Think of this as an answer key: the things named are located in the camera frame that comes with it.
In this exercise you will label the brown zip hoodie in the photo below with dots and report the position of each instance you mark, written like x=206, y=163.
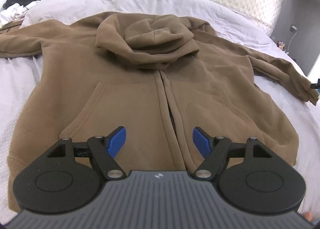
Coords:
x=159, y=77

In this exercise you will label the white bed duvet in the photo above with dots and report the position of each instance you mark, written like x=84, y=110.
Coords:
x=20, y=76

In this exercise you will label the person's hand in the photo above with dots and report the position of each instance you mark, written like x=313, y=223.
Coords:
x=308, y=216

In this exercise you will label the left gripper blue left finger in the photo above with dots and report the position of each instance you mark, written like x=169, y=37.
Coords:
x=115, y=141

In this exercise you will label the grey wardrobe cabinet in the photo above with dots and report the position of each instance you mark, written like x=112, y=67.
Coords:
x=298, y=27

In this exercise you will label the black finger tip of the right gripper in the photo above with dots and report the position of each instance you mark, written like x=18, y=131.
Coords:
x=315, y=85

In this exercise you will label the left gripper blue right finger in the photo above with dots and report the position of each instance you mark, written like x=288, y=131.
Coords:
x=203, y=142

